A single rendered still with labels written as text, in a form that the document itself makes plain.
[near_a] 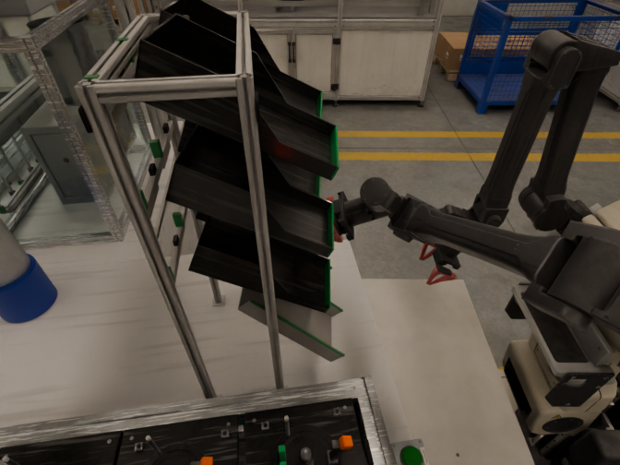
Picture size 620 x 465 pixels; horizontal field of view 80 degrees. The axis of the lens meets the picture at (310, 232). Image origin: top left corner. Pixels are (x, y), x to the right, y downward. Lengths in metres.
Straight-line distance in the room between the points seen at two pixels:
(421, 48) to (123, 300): 3.92
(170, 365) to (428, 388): 0.69
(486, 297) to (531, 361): 1.26
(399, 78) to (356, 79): 0.47
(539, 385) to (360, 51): 3.76
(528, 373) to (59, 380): 1.29
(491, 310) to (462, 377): 1.38
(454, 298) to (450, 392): 0.32
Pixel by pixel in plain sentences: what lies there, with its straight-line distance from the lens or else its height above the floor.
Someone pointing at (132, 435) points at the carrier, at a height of 0.97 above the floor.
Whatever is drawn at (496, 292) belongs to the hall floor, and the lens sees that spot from 2.60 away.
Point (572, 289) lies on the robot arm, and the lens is 0.48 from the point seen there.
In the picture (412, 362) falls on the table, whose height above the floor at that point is 0.86.
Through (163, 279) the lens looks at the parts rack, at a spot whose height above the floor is 1.35.
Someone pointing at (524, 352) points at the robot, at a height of 0.80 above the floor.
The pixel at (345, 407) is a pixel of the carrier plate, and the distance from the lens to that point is 0.91.
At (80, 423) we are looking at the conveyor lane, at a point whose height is 0.96.
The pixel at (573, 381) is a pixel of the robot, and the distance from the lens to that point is 1.05.
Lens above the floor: 1.81
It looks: 42 degrees down
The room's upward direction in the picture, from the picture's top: straight up
